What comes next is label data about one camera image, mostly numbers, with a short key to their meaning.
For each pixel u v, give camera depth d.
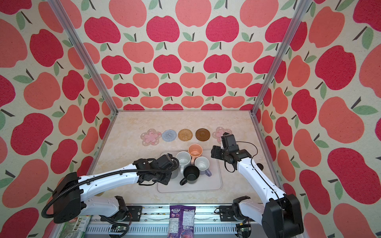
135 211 0.75
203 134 1.07
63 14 0.72
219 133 1.08
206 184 0.84
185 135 1.07
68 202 0.40
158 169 0.61
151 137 1.04
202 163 0.90
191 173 0.86
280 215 0.38
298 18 0.72
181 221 0.70
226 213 0.73
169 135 1.05
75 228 0.69
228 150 0.63
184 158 0.89
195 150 0.96
